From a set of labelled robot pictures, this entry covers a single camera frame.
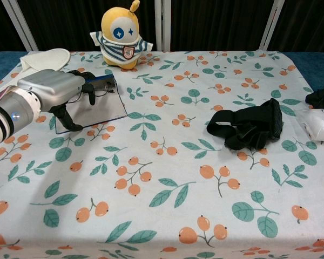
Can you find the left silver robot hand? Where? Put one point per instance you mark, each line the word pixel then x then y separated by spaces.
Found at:
pixel 51 86

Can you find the thin-framed eyeglasses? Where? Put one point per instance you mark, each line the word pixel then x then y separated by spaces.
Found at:
pixel 107 86

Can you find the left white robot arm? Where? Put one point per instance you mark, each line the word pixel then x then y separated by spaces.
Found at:
pixel 8 118

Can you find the white disposable slipper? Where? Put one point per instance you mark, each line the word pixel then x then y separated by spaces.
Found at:
pixel 46 59

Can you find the black pleated curtain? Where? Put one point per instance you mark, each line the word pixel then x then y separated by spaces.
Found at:
pixel 218 24
pixel 0 29
pixel 307 24
pixel 70 24

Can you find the yellow plush toy striped shirt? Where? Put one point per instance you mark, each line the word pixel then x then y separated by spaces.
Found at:
pixel 118 40

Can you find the floral orange berry tablecloth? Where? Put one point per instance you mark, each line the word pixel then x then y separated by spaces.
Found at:
pixel 162 175

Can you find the black tied sock bundle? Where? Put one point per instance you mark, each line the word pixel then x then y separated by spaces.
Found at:
pixel 322 98

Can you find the white tissue pack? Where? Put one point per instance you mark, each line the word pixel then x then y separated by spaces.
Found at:
pixel 322 128

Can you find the white partition frame post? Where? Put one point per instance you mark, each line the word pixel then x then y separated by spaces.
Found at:
pixel 162 24
pixel 20 24
pixel 271 24

